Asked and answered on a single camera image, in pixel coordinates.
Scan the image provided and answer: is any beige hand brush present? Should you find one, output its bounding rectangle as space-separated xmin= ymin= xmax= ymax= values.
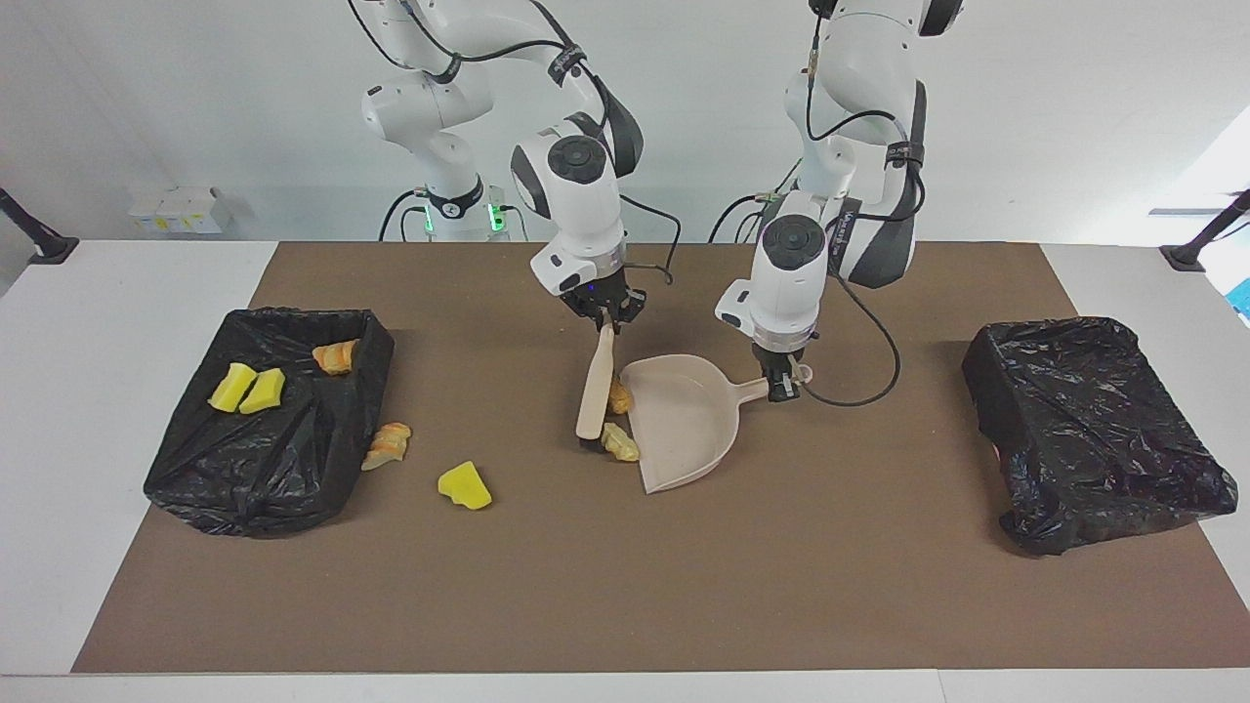
xmin=575 ymin=322 xmax=618 ymax=452

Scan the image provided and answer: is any beige plastic dustpan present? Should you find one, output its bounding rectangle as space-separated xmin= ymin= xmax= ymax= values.
xmin=619 ymin=354 xmax=814 ymax=495

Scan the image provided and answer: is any beige crusty bread chunk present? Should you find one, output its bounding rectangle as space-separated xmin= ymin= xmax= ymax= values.
xmin=312 ymin=339 xmax=362 ymax=377

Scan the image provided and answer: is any curved yellow sponge piece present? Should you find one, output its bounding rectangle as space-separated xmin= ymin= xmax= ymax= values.
xmin=239 ymin=367 xmax=287 ymax=415

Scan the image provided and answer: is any notched yellow sponge piece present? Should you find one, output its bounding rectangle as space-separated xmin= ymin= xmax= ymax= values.
xmin=208 ymin=361 xmax=260 ymax=414

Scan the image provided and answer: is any bin lined with black bag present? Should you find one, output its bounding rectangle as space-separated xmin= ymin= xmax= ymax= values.
xmin=961 ymin=314 xmax=1239 ymax=558
xmin=144 ymin=307 xmax=396 ymax=539

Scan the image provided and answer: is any chunky yellow sponge piece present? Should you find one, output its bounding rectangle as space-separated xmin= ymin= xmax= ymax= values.
xmin=437 ymin=461 xmax=493 ymax=512

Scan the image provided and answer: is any layered croissant piece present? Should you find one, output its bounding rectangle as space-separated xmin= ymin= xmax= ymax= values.
xmin=360 ymin=422 xmax=413 ymax=473

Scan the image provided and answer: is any brown table mat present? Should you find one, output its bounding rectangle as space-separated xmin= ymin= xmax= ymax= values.
xmin=71 ymin=241 xmax=1250 ymax=675

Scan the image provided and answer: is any white cardboard box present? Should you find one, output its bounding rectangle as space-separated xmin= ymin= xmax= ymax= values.
xmin=128 ymin=188 xmax=182 ymax=235
xmin=176 ymin=186 xmax=232 ymax=235

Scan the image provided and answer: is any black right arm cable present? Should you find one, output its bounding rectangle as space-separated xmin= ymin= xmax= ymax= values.
xmin=347 ymin=0 xmax=682 ymax=286

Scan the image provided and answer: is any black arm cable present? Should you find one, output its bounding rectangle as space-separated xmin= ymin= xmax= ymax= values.
xmin=347 ymin=0 xmax=682 ymax=286
xmin=803 ymin=0 xmax=929 ymax=409

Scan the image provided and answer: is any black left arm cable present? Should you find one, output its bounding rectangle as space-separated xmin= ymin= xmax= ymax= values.
xmin=803 ymin=0 xmax=929 ymax=409

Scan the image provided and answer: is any black base power cable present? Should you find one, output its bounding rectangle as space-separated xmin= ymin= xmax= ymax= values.
xmin=379 ymin=188 xmax=431 ymax=242
xmin=710 ymin=192 xmax=782 ymax=242

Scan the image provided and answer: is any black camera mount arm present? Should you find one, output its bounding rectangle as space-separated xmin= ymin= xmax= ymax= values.
xmin=0 ymin=187 xmax=79 ymax=266
xmin=1160 ymin=188 xmax=1250 ymax=272

